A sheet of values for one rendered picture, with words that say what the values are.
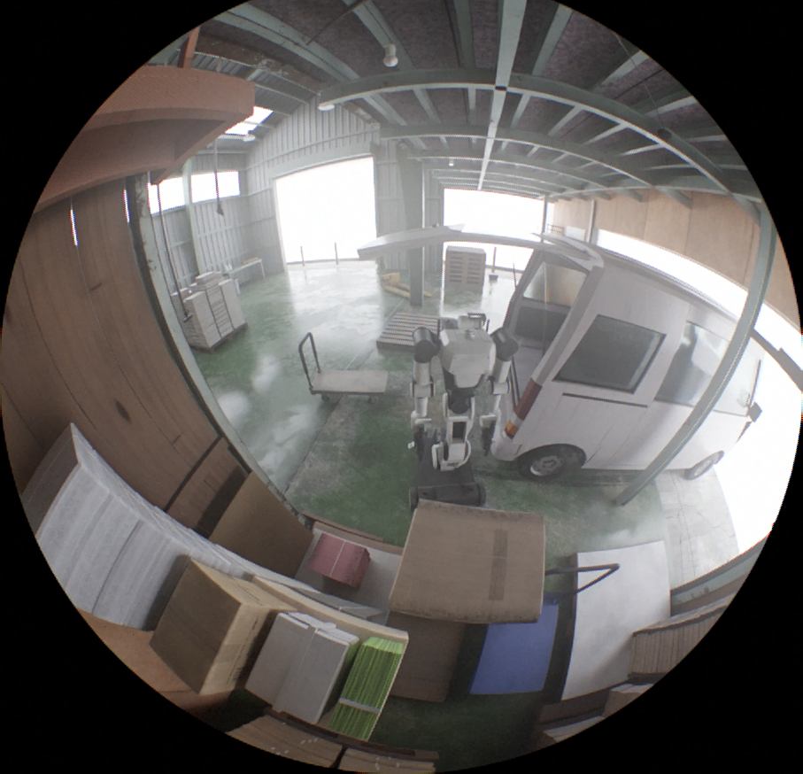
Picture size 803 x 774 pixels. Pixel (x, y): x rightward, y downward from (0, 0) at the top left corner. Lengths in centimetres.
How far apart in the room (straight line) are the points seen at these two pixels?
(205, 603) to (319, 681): 25
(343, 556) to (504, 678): 131
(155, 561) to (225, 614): 17
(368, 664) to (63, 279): 111
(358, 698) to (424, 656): 133
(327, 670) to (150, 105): 93
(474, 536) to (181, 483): 110
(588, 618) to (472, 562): 154
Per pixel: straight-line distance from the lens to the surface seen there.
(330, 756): 202
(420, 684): 195
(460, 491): 198
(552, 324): 290
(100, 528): 53
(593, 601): 228
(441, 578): 85
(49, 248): 93
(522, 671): 197
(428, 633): 187
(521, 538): 94
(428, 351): 118
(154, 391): 99
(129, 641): 150
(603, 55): 158
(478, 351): 118
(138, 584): 63
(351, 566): 152
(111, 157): 75
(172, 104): 52
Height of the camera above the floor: 194
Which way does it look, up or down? 37 degrees down
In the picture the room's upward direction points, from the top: 1 degrees counter-clockwise
